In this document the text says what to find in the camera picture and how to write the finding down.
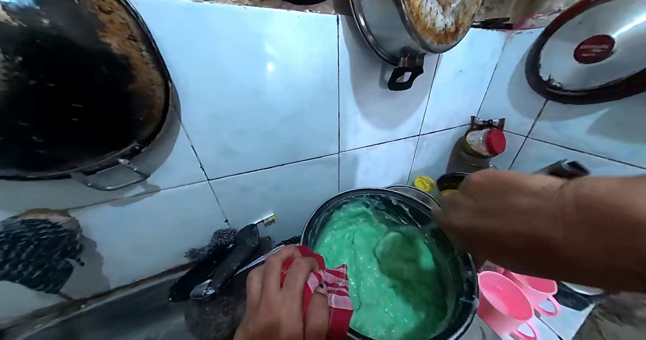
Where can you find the red white checked cloth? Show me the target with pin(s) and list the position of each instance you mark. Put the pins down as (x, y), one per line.
(335, 294)

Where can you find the clear round container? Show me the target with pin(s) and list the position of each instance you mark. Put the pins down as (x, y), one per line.
(419, 193)

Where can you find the person's right forearm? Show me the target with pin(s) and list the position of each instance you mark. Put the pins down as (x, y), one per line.
(600, 229)

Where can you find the large blackened round pan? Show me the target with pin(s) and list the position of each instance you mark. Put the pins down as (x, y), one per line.
(60, 93)

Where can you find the batter-coated mixing spoon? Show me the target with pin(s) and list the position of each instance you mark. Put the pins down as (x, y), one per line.
(403, 254)

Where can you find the dark cylindrical object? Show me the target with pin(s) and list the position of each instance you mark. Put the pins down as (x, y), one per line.
(570, 169)

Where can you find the person's right fingers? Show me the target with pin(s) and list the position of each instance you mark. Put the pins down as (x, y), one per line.
(454, 216)

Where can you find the black mesh scrubber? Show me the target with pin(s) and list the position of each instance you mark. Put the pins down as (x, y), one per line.
(38, 251)

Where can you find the person's left hand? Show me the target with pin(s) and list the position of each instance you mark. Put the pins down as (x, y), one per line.
(275, 304)

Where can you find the person's left fingers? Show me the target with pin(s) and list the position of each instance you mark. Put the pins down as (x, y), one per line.
(280, 272)

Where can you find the dark red wall packet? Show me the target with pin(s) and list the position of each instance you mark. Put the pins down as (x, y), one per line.
(487, 123)

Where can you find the dark round cooking pot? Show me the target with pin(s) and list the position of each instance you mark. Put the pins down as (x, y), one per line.
(467, 284)

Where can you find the person's right hand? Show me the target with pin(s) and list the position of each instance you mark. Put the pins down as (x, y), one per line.
(484, 209)

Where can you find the steel lid with dark rim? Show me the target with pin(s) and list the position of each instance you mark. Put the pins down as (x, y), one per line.
(560, 62)

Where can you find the person's left thumb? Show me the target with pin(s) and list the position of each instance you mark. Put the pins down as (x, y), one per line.
(318, 313)

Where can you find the pink plastic cup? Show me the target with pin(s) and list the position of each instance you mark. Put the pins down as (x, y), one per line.
(537, 287)
(504, 299)

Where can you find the small yellow lid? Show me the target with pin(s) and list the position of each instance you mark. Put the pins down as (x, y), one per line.
(424, 183)

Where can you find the dark cup with yellow content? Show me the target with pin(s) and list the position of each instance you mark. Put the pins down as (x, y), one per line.
(449, 181)

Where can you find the green batter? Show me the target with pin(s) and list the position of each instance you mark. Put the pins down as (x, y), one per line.
(368, 289)

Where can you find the steel wool scrubber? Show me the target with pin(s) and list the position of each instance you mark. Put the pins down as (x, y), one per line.
(219, 241)

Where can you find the jar with red lid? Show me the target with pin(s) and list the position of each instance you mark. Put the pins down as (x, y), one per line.
(482, 143)

